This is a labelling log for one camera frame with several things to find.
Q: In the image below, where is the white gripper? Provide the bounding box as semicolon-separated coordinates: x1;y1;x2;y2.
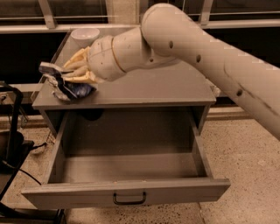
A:
62;36;125;84

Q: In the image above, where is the blue chip bag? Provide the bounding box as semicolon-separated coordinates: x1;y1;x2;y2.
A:
38;61;97;102

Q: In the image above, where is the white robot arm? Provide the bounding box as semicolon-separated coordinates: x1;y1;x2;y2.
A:
63;3;280;138

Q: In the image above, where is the open grey top drawer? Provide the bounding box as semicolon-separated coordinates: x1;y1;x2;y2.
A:
22;108;230;209

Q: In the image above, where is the white bowl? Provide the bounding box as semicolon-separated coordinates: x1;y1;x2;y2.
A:
71;28;100;47

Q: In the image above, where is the metal window railing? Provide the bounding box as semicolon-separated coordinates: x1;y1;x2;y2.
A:
0;0;280;30

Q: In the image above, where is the grey cabinet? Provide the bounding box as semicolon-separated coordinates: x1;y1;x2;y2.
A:
31;26;217;138

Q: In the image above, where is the black cable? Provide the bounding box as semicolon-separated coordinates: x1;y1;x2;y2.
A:
0;141;49;186

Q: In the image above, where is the black chair frame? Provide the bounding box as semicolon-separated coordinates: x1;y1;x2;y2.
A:
0;81;66;224

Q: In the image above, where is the black drawer handle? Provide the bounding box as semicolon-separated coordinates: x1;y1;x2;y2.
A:
113;192;146;206

